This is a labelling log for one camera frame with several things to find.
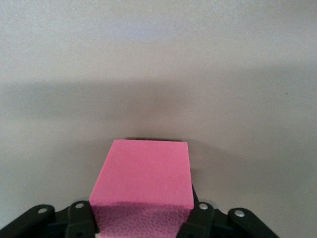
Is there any pink foam block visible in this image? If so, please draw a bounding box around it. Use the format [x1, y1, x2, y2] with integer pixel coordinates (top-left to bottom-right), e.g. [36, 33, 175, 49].
[89, 139, 194, 238]

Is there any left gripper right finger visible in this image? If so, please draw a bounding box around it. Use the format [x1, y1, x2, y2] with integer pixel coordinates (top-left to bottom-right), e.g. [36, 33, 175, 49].
[177, 202, 280, 238]

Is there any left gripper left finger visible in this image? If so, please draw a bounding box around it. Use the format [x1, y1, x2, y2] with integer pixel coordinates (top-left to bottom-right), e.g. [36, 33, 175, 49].
[0, 200, 100, 238]

